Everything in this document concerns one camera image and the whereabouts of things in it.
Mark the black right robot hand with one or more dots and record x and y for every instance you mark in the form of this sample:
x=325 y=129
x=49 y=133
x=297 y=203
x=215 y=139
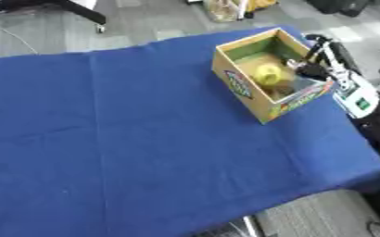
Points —
x=313 y=70

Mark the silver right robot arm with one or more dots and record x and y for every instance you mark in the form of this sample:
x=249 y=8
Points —
x=361 y=102

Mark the tan cardboard box green inside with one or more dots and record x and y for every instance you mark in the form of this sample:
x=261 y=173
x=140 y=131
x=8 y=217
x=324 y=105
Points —
x=252 y=102

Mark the yellow toy ball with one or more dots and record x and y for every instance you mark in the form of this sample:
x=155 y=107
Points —
x=267 y=75

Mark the black office chair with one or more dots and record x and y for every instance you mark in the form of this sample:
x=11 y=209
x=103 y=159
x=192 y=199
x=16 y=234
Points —
x=350 y=6

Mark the yellow bag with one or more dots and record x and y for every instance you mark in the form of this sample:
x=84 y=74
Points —
x=261 y=4

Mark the tan bag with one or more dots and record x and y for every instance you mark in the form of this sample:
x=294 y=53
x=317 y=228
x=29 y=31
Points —
x=223 y=10

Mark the silver table leg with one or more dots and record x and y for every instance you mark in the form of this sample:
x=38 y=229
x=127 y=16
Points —
x=252 y=227

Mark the black desk leg with caster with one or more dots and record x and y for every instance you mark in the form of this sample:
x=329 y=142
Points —
x=80 y=10

